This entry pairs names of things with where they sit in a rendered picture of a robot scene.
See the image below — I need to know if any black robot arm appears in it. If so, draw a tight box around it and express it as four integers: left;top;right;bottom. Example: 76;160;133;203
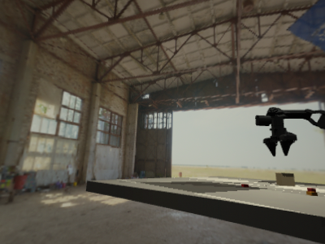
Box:
255;107;325;129

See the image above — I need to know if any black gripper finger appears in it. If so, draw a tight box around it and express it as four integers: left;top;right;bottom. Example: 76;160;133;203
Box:
264;143;278;157
279;141;295;156

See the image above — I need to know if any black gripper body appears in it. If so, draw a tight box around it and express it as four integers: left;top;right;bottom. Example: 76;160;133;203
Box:
263;125;297;143

